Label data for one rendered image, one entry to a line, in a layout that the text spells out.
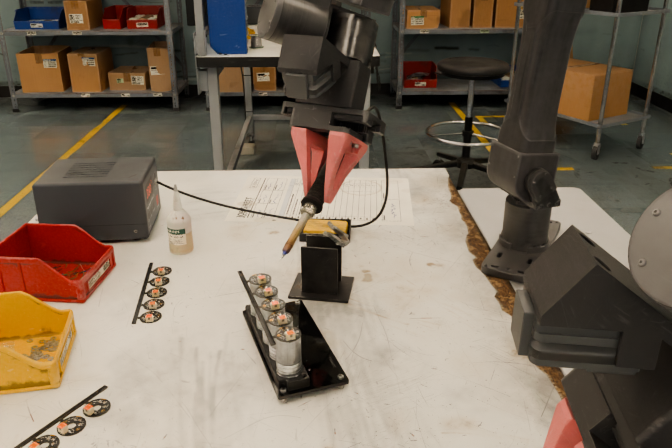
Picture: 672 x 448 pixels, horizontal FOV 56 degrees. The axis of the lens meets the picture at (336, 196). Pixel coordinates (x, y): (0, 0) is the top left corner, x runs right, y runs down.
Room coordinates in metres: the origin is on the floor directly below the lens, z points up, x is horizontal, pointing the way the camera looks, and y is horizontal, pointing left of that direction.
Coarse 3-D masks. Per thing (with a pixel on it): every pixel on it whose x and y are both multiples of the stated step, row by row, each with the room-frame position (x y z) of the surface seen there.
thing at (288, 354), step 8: (280, 344) 0.50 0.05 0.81; (288, 344) 0.50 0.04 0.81; (296, 344) 0.50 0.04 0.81; (280, 352) 0.50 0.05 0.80; (288, 352) 0.50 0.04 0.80; (296, 352) 0.50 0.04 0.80; (280, 360) 0.50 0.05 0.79; (288, 360) 0.50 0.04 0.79; (296, 360) 0.50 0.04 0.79; (280, 368) 0.50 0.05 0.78; (288, 368) 0.50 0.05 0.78; (296, 368) 0.50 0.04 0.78; (288, 376) 0.50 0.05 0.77
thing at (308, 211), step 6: (306, 204) 0.62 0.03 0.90; (312, 204) 0.62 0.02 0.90; (300, 210) 0.62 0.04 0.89; (306, 210) 0.61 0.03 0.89; (312, 210) 0.62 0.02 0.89; (306, 216) 0.61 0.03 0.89; (312, 216) 0.61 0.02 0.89; (300, 222) 0.60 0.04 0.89; (294, 228) 0.60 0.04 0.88; (300, 228) 0.60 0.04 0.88; (294, 234) 0.59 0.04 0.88; (288, 240) 0.58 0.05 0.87; (294, 240) 0.58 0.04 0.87; (288, 246) 0.58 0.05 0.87; (288, 252) 0.57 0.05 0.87
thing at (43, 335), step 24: (0, 312) 0.59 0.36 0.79; (24, 312) 0.59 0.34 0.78; (48, 312) 0.60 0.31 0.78; (72, 312) 0.60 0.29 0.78; (0, 336) 0.59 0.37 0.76; (24, 336) 0.59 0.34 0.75; (48, 336) 0.59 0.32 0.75; (72, 336) 0.58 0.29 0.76; (0, 360) 0.50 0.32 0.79; (24, 360) 0.50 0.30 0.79; (48, 360) 0.55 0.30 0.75; (0, 384) 0.50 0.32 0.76; (24, 384) 0.50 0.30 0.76; (48, 384) 0.51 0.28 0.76
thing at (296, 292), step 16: (320, 240) 0.72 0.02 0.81; (336, 240) 0.68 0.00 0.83; (304, 256) 0.68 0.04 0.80; (320, 256) 0.68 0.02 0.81; (336, 256) 0.68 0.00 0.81; (304, 272) 0.69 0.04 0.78; (320, 272) 0.68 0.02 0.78; (336, 272) 0.68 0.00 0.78; (304, 288) 0.69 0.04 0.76; (320, 288) 0.68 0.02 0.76; (336, 288) 0.68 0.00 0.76
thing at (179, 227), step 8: (176, 192) 0.81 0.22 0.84; (176, 200) 0.80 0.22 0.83; (176, 208) 0.80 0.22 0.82; (168, 216) 0.80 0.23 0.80; (176, 216) 0.80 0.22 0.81; (184, 216) 0.80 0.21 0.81; (168, 224) 0.80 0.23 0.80; (176, 224) 0.79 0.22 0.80; (184, 224) 0.80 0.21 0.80; (168, 232) 0.80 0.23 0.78; (176, 232) 0.79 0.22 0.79; (184, 232) 0.79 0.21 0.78; (176, 240) 0.79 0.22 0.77; (184, 240) 0.79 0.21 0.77; (192, 240) 0.81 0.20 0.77; (176, 248) 0.79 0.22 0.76; (184, 248) 0.79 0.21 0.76; (192, 248) 0.80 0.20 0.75
